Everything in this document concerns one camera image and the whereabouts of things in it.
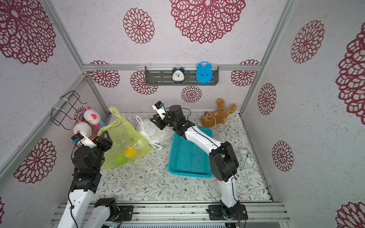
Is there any yellow-green plastic bag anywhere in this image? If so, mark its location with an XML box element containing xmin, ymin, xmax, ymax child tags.
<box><xmin>98</xmin><ymin>106</ymin><xmax>153</xmax><ymax>170</ymax></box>

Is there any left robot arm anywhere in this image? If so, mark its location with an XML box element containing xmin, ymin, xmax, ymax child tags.
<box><xmin>58</xmin><ymin>131</ymin><xmax>121</xmax><ymax>228</ymax></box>

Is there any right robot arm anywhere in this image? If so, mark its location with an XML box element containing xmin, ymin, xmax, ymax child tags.
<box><xmin>150</xmin><ymin>101</ymin><xmax>248</xmax><ymax>220</ymax></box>

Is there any white plastic bag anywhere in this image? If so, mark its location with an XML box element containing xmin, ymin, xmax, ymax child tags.
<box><xmin>136</xmin><ymin>116</ymin><xmax>174</xmax><ymax>150</ymax></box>

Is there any green apple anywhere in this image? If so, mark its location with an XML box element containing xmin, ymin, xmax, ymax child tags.
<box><xmin>114</xmin><ymin>155</ymin><xmax>126</xmax><ymax>166</ymax></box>

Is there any white pink plush upper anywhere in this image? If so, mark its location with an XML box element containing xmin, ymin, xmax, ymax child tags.
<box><xmin>83</xmin><ymin>106</ymin><xmax>105</xmax><ymax>132</ymax></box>

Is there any white pink plush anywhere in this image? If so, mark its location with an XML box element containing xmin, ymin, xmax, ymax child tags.
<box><xmin>83</xmin><ymin>106</ymin><xmax>105</xmax><ymax>132</ymax></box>
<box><xmin>73</xmin><ymin>121</ymin><xmax>96</xmax><ymax>141</ymax></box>

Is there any white pink plush lower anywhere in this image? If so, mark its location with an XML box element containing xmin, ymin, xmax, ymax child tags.
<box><xmin>73</xmin><ymin>121</ymin><xmax>96</xmax><ymax>141</ymax></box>

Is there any yellow fruit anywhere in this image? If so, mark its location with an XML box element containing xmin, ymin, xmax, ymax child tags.
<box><xmin>123</xmin><ymin>147</ymin><xmax>136</xmax><ymax>159</ymax></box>

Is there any brown teddy bear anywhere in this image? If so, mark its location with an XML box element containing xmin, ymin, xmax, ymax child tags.
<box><xmin>201</xmin><ymin>98</ymin><xmax>237</xmax><ymax>128</ymax></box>

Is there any teal plastic basket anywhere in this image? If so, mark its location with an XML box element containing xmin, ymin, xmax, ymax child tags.
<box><xmin>168</xmin><ymin>133</ymin><xmax>213</xmax><ymax>178</ymax></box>

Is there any dark green alarm clock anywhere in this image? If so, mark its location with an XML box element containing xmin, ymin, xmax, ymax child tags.
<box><xmin>172</xmin><ymin>67</ymin><xmax>185</xmax><ymax>84</ymax></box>

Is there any blue alarm clock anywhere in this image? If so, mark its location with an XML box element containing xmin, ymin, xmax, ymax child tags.
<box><xmin>196</xmin><ymin>62</ymin><xmax>213</xmax><ymax>84</ymax></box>

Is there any white alarm clock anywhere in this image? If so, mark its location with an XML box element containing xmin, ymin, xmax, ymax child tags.
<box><xmin>240</xmin><ymin>148</ymin><xmax>255</xmax><ymax>169</ymax></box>

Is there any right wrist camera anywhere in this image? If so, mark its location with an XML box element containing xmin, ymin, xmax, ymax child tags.
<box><xmin>153</xmin><ymin>101</ymin><xmax>167</xmax><ymax>120</ymax></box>

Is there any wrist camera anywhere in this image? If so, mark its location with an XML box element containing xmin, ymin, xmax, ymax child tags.
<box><xmin>153</xmin><ymin>101</ymin><xmax>167</xmax><ymax>120</ymax></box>
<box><xmin>71</xmin><ymin>131</ymin><xmax>97</xmax><ymax>148</ymax></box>

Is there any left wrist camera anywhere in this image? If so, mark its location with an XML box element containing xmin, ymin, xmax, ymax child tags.
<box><xmin>71</xmin><ymin>131</ymin><xmax>97</xmax><ymax>148</ymax></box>

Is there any grey wall shelf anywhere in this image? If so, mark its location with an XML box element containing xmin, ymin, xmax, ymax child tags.
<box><xmin>144</xmin><ymin>65</ymin><xmax>219</xmax><ymax>86</ymax></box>

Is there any black wire rack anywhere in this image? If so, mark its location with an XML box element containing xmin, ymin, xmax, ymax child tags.
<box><xmin>50</xmin><ymin>90</ymin><xmax>87</xmax><ymax>131</ymax></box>

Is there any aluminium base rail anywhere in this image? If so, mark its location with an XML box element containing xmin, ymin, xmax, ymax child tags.
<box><xmin>50</xmin><ymin>202</ymin><xmax>291</xmax><ymax>224</ymax></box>

